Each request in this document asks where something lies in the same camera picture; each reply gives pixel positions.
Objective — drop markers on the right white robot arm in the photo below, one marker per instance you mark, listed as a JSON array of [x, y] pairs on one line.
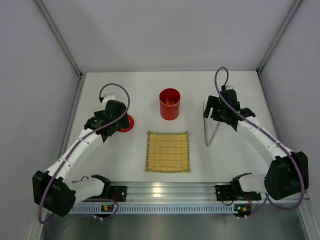
[[288, 171]]

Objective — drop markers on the metal tongs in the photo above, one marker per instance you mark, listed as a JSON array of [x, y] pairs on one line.
[[207, 138]]

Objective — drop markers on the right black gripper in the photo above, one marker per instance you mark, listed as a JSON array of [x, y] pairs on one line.
[[213, 106]]

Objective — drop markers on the red lid with handle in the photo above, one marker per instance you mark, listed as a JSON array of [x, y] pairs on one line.
[[131, 125]]

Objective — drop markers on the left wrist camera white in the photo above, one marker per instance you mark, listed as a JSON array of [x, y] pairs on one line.
[[107, 97]]

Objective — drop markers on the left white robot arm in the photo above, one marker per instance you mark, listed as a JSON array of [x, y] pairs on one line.
[[54, 189]]

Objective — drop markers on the right aluminium frame post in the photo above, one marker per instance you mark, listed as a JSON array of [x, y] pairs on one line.
[[272, 47]]

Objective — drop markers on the aluminium mounting rail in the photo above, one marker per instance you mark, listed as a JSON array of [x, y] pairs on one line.
[[169, 192]]

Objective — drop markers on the bamboo tray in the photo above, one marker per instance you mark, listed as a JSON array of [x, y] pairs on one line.
[[168, 152]]

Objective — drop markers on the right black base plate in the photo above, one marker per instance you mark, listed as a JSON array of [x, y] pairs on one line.
[[228, 192]]

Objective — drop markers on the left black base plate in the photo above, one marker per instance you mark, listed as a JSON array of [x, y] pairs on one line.
[[118, 193]]

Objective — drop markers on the aluminium frame post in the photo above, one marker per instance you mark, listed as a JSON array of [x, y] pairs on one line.
[[272, 47], [44, 12]]

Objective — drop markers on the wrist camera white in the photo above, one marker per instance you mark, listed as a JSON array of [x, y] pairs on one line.
[[227, 87], [107, 97]]

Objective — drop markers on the slotted cable duct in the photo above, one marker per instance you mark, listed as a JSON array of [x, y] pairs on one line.
[[124, 209]]

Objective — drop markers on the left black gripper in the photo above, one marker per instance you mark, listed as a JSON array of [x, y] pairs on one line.
[[122, 122]]

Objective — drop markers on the red cylindrical container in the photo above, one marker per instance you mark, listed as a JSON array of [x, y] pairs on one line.
[[169, 113]]

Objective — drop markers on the red strawberry slice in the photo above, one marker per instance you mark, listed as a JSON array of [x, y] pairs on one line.
[[169, 102]]

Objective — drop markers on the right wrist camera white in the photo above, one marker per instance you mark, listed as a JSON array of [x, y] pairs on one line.
[[227, 87]]

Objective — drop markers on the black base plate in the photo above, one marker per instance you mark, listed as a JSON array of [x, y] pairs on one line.
[[118, 193], [228, 192]]

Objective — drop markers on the left aluminium frame post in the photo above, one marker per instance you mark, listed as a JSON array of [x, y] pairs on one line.
[[44, 12]]

